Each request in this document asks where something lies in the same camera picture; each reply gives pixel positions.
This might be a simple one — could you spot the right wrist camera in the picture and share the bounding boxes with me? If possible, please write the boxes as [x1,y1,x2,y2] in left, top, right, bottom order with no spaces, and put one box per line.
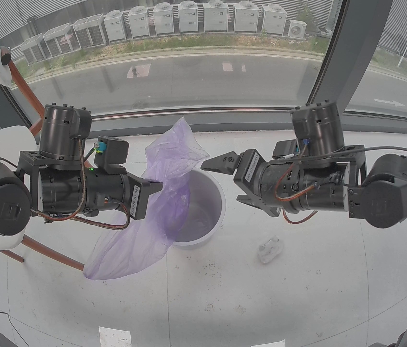
[273,139,303,162]

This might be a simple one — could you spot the window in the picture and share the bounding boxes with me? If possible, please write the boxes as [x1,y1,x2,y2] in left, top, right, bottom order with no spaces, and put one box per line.
[0,0,407,140]

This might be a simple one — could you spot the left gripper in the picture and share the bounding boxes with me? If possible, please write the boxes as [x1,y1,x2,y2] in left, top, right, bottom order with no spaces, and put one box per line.
[39,169,163,220]

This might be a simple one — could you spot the white trash bin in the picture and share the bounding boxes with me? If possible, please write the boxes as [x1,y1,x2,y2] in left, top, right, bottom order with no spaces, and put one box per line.
[169,168,226,248]

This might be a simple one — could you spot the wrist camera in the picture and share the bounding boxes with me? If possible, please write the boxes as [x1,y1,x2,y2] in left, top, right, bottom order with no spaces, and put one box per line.
[94,136,129,175]
[273,139,303,162]

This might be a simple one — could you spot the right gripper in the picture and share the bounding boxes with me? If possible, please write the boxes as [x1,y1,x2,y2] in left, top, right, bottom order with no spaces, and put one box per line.
[201,149,349,218]

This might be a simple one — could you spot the purple plastic bag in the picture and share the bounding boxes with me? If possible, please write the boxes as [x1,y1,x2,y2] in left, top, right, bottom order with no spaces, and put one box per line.
[83,117,211,280]

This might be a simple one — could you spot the crumpled clear wrapper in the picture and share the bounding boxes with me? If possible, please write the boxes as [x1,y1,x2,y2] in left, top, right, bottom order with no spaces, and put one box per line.
[258,235,284,265]

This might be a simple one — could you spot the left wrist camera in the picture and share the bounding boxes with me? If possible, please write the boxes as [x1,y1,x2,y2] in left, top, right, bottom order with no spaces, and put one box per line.
[94,136,129,175]

